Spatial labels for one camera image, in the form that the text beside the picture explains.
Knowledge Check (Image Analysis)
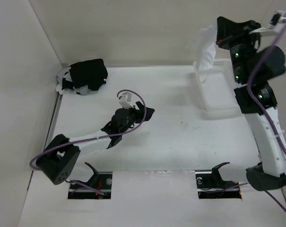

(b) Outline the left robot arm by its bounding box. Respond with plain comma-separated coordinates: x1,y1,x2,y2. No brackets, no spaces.
35,101,155,185

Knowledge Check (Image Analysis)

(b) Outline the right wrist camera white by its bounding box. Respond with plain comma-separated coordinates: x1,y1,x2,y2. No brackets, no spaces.
249,10,286,37

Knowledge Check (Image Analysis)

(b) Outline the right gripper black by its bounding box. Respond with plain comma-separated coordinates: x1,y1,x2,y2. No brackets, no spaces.
217,16,265,83

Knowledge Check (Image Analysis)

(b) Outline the white tank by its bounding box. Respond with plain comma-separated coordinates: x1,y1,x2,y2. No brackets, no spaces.
193,21,217,73
56,67,89,96

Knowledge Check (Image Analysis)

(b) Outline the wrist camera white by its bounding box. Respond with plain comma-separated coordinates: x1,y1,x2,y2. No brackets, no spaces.
249,10,286,37
118,92,133,109

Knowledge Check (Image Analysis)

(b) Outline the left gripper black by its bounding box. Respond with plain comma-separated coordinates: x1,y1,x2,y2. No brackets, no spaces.
120,101,154,134

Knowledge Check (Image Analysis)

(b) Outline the white plastic basket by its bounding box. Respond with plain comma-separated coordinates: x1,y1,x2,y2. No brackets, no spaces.
193,59,242,119

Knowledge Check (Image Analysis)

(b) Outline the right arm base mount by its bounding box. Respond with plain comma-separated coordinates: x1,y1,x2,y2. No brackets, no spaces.
195,162,242,199

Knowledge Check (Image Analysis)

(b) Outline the white tank top in pile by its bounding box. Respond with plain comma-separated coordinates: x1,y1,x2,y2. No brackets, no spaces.
56,67,89,96

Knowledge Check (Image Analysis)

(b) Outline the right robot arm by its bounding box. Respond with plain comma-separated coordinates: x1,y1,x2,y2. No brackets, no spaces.
216,11,286,191

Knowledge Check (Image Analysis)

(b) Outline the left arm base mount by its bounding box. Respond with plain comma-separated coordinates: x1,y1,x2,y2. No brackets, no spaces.
66,162,113,200

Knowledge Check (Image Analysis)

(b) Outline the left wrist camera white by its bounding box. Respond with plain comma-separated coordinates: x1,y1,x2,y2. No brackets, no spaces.
118,92,133,109

